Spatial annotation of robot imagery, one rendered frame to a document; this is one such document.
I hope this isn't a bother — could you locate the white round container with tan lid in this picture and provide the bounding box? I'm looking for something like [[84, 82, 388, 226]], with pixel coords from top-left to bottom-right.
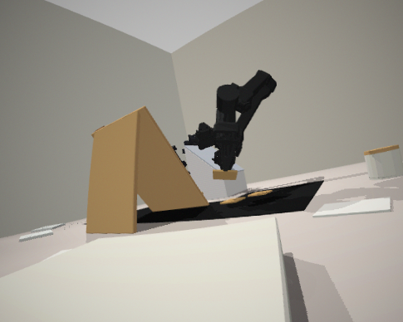
[[364, 145, 403, 180]]

